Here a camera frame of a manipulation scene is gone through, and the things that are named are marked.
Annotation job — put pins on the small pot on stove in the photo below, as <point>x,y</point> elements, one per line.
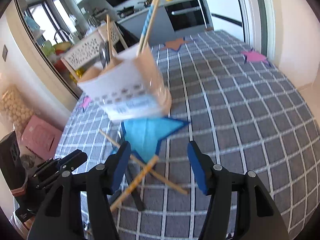
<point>146,3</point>

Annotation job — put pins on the pink cardboard box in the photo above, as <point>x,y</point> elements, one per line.
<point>41,138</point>

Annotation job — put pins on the white refrigerator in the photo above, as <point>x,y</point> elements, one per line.
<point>226,15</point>

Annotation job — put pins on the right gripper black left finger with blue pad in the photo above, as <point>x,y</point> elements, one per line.
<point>59,216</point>

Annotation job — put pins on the long bamboo chopstick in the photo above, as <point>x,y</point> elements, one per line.
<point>150,24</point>

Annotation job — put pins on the white perforated storage cart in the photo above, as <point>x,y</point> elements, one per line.
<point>87,49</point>

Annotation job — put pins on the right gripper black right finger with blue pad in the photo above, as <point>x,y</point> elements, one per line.
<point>257,216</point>

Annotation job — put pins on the black built-in oven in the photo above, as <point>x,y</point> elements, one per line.
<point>187,14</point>

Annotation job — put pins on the white plastic utensil caddy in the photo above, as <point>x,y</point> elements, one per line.
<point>130,87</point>

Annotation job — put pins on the black wok on stove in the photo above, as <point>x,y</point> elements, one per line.
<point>126,11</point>

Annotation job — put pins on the black handled spoon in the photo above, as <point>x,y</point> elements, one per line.
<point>104,55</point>

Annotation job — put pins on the checkered grey tablecloth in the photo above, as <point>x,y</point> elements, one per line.
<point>247,116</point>

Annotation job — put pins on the bag of pale balls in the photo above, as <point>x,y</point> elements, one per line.
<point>15,109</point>

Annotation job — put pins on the blue patterned chopstick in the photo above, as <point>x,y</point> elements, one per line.
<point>145,26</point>

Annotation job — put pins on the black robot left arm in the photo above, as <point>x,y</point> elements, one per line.
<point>11,165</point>

